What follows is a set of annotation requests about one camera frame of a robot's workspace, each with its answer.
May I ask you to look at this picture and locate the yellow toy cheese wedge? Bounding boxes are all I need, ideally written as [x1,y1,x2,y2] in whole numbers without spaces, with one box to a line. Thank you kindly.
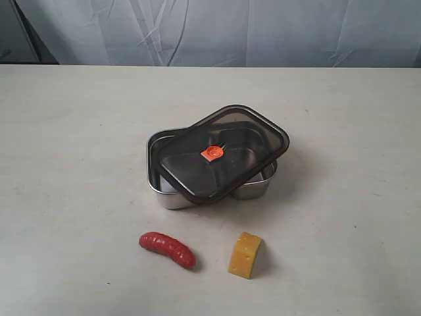
[228,232,262,279]

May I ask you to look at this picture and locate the dark transparent lunch box lid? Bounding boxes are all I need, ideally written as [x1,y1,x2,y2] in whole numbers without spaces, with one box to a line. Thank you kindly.
[151,105,289,205]

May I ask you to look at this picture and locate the stainless steel lunch box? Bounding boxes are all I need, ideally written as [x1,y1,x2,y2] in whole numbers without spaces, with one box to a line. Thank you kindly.
[147,128,278,210]

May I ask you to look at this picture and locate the grey backdrop curtain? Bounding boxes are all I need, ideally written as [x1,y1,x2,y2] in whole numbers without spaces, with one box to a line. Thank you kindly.
[1,1,420,67]

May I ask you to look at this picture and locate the red toy sausage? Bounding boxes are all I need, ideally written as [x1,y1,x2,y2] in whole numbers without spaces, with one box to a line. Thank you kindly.
[139,232,196,269]

